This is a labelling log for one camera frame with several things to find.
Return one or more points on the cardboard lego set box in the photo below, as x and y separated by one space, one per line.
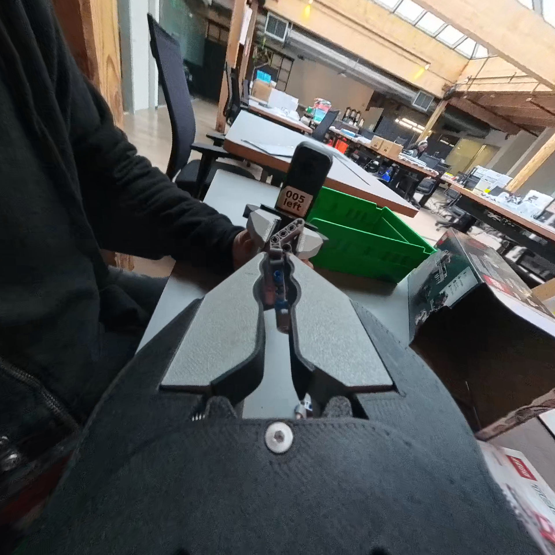
455 277

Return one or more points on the black office chair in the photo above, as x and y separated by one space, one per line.
173 86

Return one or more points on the wooden post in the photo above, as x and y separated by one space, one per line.
102 52

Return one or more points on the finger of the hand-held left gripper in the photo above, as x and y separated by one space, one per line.
310 247
260 230

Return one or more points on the grey table with wooden edge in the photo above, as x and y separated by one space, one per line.
269 130

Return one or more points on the grey paper sheet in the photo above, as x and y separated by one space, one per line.
269 148

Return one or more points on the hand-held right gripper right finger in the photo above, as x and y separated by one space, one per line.
334 342

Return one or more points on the lego instruction booklet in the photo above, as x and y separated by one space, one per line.
524 485

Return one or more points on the person's left hand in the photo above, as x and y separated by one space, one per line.
243 250

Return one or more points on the green plastic bin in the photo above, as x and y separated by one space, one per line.
368 251

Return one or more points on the person's left forearm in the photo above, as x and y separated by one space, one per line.
173 225

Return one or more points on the brown cardboard box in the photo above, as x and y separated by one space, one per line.
386 147

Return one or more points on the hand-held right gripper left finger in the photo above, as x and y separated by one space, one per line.
216 338

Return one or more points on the grey lego beam assembly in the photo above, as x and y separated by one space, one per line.
284 232

